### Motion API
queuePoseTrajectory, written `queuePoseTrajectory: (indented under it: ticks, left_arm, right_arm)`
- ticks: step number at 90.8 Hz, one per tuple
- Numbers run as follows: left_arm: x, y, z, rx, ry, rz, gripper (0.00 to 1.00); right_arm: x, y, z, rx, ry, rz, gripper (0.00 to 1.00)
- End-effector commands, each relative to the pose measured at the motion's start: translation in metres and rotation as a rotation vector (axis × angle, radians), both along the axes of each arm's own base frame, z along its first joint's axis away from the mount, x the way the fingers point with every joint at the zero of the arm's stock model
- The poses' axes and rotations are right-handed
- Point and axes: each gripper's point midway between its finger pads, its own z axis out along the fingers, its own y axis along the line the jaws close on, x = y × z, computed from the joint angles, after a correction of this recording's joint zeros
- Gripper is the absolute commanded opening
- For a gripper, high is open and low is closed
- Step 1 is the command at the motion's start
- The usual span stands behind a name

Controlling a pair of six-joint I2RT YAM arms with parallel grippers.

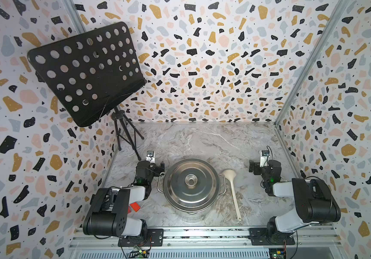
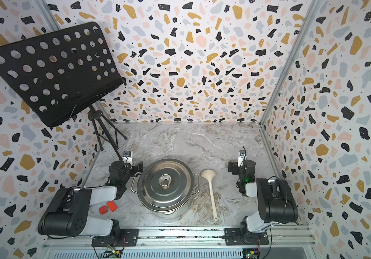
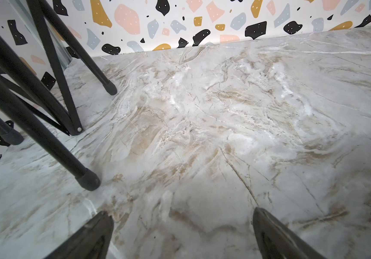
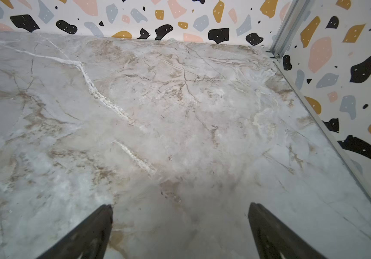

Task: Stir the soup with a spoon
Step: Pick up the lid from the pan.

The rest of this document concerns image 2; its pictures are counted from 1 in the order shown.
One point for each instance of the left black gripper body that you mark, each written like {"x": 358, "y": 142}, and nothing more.
{"x": 135, "y": 167}

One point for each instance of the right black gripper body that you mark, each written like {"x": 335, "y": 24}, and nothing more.
{"x": 234, "y": 166}

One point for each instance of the cream plastic ladle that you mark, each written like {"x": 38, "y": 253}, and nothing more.
{"x": 208, "y": 175}

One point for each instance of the stainless steel pot lid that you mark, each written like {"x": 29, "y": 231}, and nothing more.
{"x": 166, "y": 185}

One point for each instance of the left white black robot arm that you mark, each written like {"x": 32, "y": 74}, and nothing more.
{"x": 67, "y": 215}

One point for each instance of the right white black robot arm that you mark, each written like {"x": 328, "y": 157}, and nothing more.
{"x": 276, "y": 205}

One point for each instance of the red block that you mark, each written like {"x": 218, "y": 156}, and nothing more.
{"x": 103, "y": 210}
{"x": 112, "y": 206}

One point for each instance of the left green circuit board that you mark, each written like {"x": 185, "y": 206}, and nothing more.
{"x": 112, "y": 253}

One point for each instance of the green circuit board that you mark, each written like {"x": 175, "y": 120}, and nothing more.
{"x": 251, "y": 253}
{"x": 112, "y": 253}

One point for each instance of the right green circuit board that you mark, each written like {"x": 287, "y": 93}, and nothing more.
{"x": 251, "y": 253}

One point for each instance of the black perforated music stand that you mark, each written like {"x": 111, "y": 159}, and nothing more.
{"x": 62, "y": 73}

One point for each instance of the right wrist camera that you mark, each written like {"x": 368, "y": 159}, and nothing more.
{"x": 241, "y": 158}

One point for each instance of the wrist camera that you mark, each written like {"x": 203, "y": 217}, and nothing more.
{"x": 241, "y": 158}
{"x": 127, "y": 158}

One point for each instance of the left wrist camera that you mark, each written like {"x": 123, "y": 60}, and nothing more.
{"x": 127, "y": 158}

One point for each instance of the aluminium mounting rail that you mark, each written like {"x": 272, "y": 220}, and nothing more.
{"x": 286, "y": 242}

